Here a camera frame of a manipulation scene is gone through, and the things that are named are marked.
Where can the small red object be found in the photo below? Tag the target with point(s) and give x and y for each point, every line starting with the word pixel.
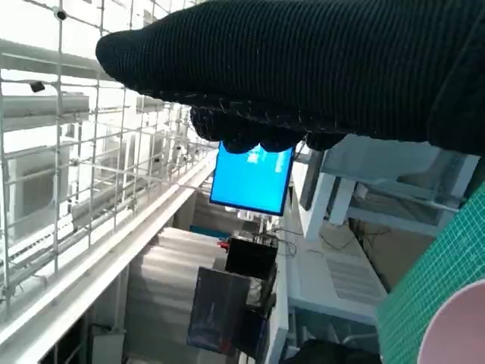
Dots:
pixel 223 247

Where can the black monitor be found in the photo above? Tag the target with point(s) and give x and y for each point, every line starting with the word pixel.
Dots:
pixel 250 256

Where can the small dark monitor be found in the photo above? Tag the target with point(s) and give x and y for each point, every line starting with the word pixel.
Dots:
pixel 252 333

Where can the white perforated cabinet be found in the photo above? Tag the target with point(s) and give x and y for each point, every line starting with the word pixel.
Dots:
pixel 341 273

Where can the small black box camera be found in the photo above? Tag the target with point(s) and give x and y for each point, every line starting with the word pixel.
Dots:
pixel 38 86

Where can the small round camera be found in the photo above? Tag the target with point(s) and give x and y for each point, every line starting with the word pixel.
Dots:
pixel 61 14

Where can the green cutting mat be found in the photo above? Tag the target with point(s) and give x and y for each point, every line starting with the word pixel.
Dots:
pixel 435 265

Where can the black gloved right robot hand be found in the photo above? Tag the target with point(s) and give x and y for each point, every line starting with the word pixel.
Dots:
pixel 303 68

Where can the pink bowl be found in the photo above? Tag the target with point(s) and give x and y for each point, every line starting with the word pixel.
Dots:
pixel 462 330

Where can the white shelf unit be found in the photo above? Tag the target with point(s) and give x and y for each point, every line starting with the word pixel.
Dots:
pixel 108 345

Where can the dark monitor with graph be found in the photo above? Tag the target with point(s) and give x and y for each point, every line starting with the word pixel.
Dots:
pixel 218 307

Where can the grey corrugated panel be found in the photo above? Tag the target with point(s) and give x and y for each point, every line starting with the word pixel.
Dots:
pixel 163 284

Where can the monitor with blue screen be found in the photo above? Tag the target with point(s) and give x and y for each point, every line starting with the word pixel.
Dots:
pixel 250 182

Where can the white frame cabinet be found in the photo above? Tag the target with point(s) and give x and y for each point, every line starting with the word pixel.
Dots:
pixel 322 204

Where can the white air conditioner unit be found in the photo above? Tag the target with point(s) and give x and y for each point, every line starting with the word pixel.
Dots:
pixel 38 189

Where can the black office chair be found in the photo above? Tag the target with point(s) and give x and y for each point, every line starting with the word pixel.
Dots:
pixel 329 354

